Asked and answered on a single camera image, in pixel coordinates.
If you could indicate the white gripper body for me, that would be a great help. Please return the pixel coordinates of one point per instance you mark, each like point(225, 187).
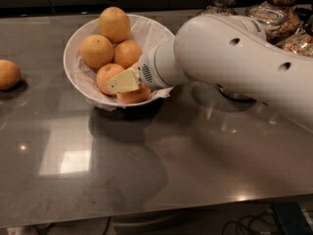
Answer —
point(146, 70)

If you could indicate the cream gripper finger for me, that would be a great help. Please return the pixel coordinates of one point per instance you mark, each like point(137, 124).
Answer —
point(126, 81)

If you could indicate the orange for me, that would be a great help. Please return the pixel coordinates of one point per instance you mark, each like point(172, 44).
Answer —
point(134, 66)
point(96, 51)
point(104, 74)
point(10, 74)
point(114, 24)
point(134, 97)
point(127, 53)

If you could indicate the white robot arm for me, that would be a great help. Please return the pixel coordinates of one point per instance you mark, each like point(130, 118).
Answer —
point(231, 52)

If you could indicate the white paper bowl liner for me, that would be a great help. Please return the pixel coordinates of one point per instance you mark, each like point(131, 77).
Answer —
point(150, 33)

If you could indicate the white bowl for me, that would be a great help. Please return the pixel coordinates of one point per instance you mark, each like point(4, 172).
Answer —
point(73, 49)

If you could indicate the orange on table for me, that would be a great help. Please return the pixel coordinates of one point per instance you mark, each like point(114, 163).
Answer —
point(10, 74)

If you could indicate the front glass cereal jar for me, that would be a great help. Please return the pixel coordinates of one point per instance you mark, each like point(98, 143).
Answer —
point(271, 20)

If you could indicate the right glass cereal jar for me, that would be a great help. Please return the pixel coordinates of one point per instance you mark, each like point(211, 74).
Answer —
point(301, 43)

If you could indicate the back right glass jar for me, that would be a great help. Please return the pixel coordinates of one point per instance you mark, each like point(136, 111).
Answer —
point(291, 24)

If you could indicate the black box under table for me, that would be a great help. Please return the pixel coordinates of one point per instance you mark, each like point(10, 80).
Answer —
point(291, 219)

